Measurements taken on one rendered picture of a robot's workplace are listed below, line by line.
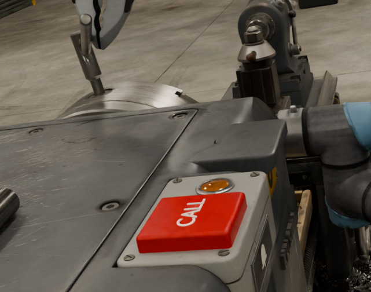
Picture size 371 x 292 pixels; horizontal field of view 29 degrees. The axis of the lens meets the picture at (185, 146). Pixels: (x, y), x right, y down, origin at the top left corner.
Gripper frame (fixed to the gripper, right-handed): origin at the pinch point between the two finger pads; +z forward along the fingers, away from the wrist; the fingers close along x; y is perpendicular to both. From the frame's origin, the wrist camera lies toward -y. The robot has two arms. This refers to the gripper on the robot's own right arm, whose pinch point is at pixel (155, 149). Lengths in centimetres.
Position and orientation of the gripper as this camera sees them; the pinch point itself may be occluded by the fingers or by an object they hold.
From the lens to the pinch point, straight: 118.5
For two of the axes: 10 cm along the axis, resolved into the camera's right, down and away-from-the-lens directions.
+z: -9.5, 0.9, 3.1
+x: -1.9, -9.3, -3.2
